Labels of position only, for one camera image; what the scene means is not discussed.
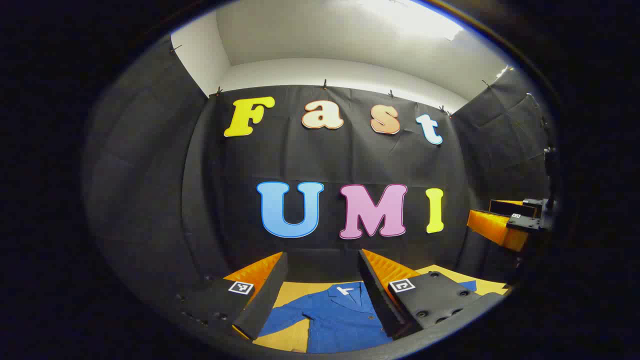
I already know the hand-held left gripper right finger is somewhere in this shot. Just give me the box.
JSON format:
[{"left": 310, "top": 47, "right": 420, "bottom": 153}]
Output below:
[{"left": 357, "top": 248, "right": 483, "bottom": 341}]

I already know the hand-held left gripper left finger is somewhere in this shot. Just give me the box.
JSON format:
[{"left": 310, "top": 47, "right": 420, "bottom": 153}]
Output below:
[{"left": 172, "top": 251, "right": 290, "bottom": 342}]

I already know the blue corduroy jacket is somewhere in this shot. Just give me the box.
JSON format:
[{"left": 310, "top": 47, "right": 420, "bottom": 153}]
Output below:
[{"left": 257, "top": 280, "right": 479, "bottom": 354}]

